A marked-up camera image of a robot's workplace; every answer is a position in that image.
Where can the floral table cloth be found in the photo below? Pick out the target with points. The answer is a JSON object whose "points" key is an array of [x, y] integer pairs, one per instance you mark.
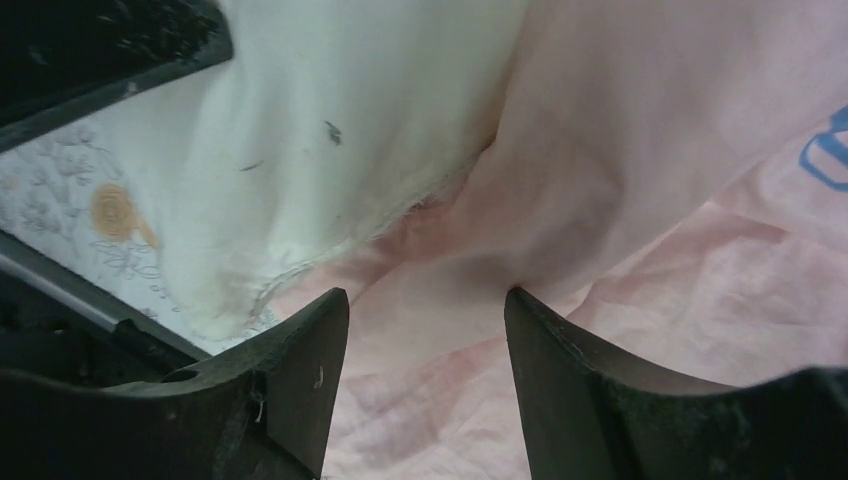
{"points": [[66, 195]]}

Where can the white pillow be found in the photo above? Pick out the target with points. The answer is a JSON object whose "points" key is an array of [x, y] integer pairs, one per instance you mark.
{"points": [[332, 119]]}

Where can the pink purple pillowcase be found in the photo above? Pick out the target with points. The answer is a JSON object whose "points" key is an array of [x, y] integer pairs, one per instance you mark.
{"points": [[661, 177]]}

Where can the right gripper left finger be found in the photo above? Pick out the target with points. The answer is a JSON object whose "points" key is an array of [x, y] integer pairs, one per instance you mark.
{"points": [[259, 410]]}

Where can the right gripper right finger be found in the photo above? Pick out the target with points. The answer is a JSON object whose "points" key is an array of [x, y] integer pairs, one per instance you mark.
{"points": [[592, 410]]}

